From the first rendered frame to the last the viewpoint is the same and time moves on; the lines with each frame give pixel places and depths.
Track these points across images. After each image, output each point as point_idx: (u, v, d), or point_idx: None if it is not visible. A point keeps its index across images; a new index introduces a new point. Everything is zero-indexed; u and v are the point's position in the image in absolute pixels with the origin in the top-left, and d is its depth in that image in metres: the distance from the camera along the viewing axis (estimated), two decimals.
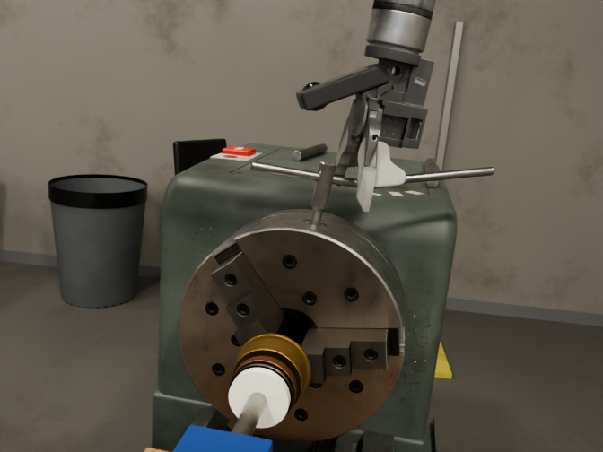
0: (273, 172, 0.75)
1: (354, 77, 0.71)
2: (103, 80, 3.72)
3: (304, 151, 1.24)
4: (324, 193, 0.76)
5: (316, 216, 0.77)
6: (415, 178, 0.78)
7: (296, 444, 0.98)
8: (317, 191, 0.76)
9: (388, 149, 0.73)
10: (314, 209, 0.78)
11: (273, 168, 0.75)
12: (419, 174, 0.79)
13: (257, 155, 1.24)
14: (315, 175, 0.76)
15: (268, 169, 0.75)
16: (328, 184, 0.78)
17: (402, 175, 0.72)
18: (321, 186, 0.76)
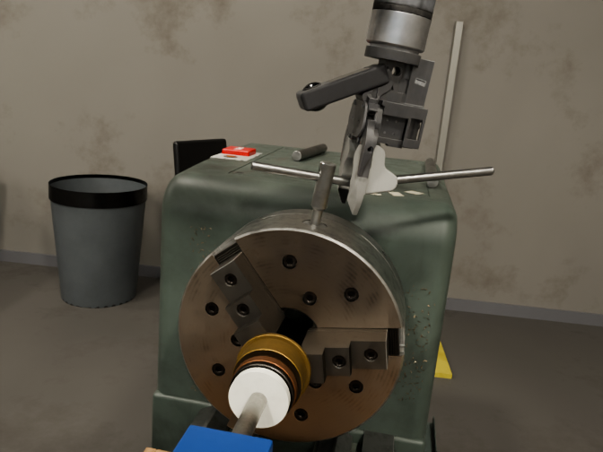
0: (273, 172, 0.75)
1: (354, 78, 0.71)
2: (103, 80, 3.72)
3: (304, 151, 1.24)
4: (324, 193, 0.76)
5: (316, 216, 0.77)
6: (415, 178, 0.78)
7: (296, 444, 0.98)
8: (317, 191, 0.76)
9: (384, 154, 0.74)
10: (314, 209, 0.78)
11: (273, 168, 0.75)
12: (419, 174, 0.79)
13: (257, 155, 1.24)
14: (315, 175, 0.76)
15: (268, 169, 0.75)
16: (328, 184, 0.78)
17: (394, 181, 0.75)
18: (321, 186, 0.76)
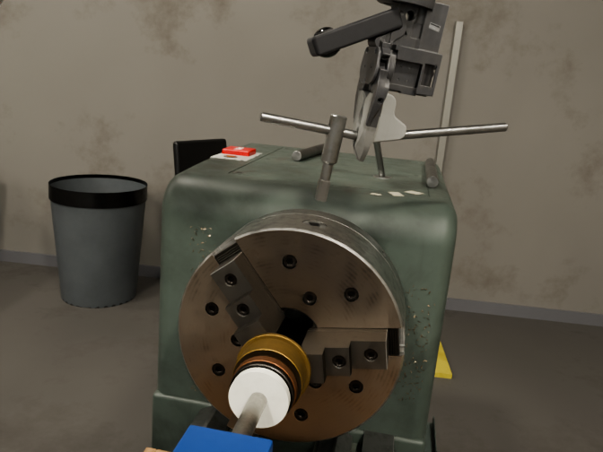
0: (283, 124, 0.73)
1: (367, 21, 0.70)
2: (103, 80, 3.72)
3: (304, 151, 1.24)
4: (335, 146, 0.75)
5: (326, 170, 0.76)
6: (427, 132, 0.77)
7: (296, 444, 0.98)
8: (327, 144, 0.75)
9: (395, 103, 0.73)
10: (324, 164, 0.77)
11: (283, 119, 0.73)
12: (432, 129, 0.77)
13: (257, 155, 1.24)
14: (326, 127, 0.74)
15: (278, 121, 0.73)
16: (338, 138, 0.76)
17: (402, 131, 0.74)
18: (332, 138, 0.74)
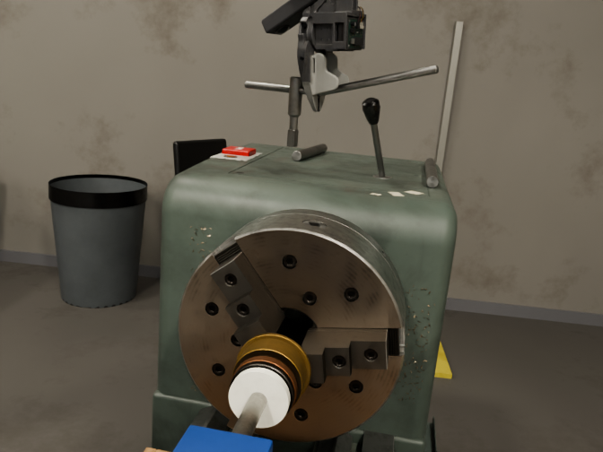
0: (258, 88, 0.98)
1: None
2: (103, 80, 3.72)
3: (304, 151, 1.24)
4: (292, 101, 0.95)
5: (290, 122, 0.96)
6: (363, 82, 0.89)
7: (296, 444, 0.98)
8: (288, 100, 0.96)
9: (324, 59, 0.89)
10: (293, 117, 0.97)
11: (257, 84, 0.98)
12: (368, 79, 0.88)
13: (257, 155, 1.24)
14: (286, 87, 0.95)
15: (255, 86, 0.98)
16: (301, 96, 0.96)
17: (334, 82, 0.89)
18: (290, 95, 0.95)
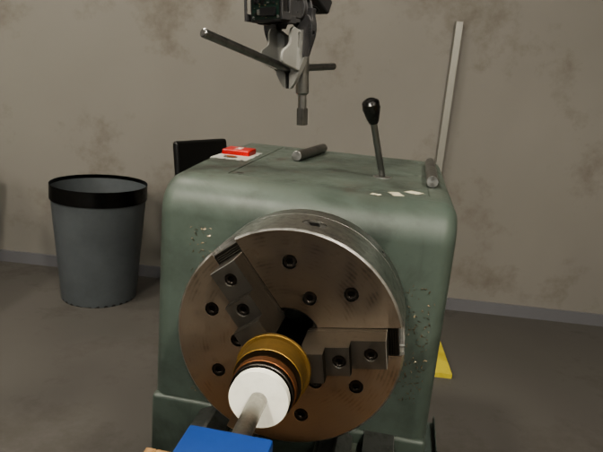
0: (322, 68, 1.01)
1: None
2: (103, 80, 3.72)
3: (304, 151, 1.24)
4: None
5: (299, 99, 0.97)
6: (252, 54, 0.85)
7: (296, 444, 0.98)
8: None
9: (267, 34, 0.90)
10: (306, 96, 0.97)
11: (322, 65, 1.01)
12: (251, 50, 0.84)
13: (257, 155, 1.24)
14: None
15: (324, 67, 1.02)
16: (302, 73, 0.94)
17: None
18: None
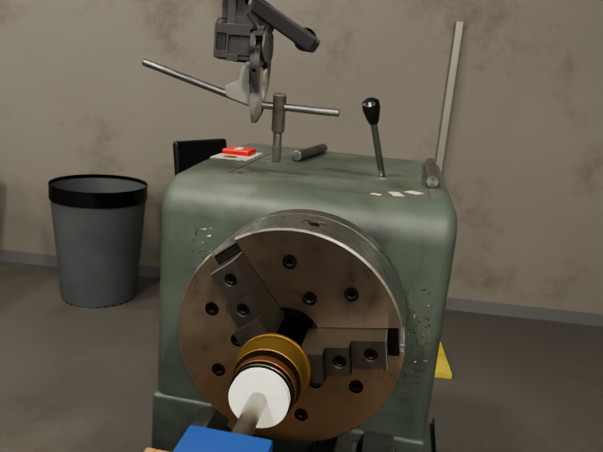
0: (321, 112, 0.95)
1: None
2: (103, 80, 3.72)
3: (304, 151, 1.24)
4: None
5: (279, 136, 0.98)
6: (208, 84, 0.96)
7: (296, 444, 0.98)
8: (284, 117, 0.96)
9: None
10: (279, 134, 0.96)
11: (322, 108, 0.94)
12: (205, 82, 0.96)
13: (257, 155, 1.24)
14: (288, 105, 0.95)
15: (326, 111, 0.95)
16: (273, 112, 0.95)
17: None
18: (283, 111, 0.96)
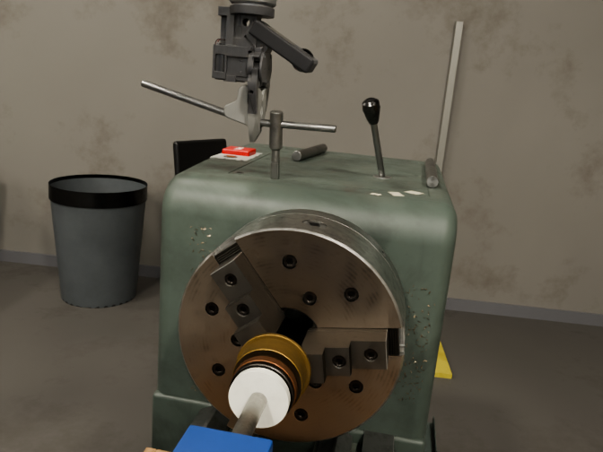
0: (318, 128, 0.95)
1: None
2: (103, 80, 3.72)
3: (304, 151, 1.24)
4: None
5: (277, 153, 0.98)
6: (206, 103, 0.97)
7: (296, 444, 0.98)
8: (282, 134, 0.97)
9: None
10: (276, 152, 0.97)
11: (319, 126, 0.95)
12: (203, 100, 0.97)
13: (257, 155, 1.24)
14: (285, 122, 0.96)
15: (322, 127, 0.95)
16: (270, 129, 0.95)
17: None
18: (280, 128, 0.97)
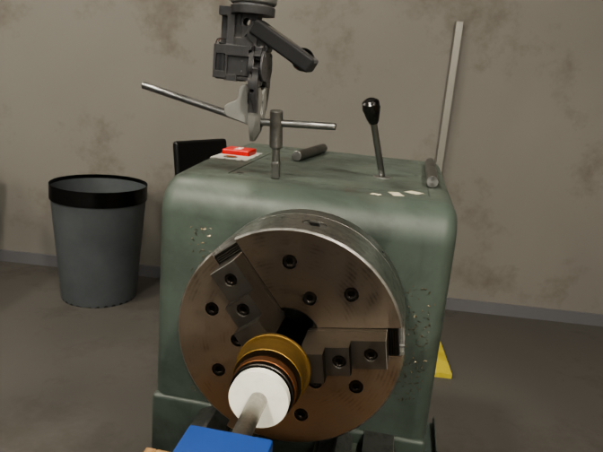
0: (318, 126, 0.95)
1: None
2: (103, 80, 3.72)
3: (304, 151, 1.24)
4: None
5: (277, 152, 0.98)
6: (206, 104, 0.98)
7: (296, 444, 0.98)
8: (282, 133, 0.97)
9: None
10: (277, 151, 0.97)
11: (319, 123, 0.95)
12: (203, 101, 0.97)
13: (257, 155, 1.24)
14: (285, 121, 0.96)
15: (322, 126, 0.95)
16: (270, 128, 0.96)
17: None
18: (280, 127, 0.97)
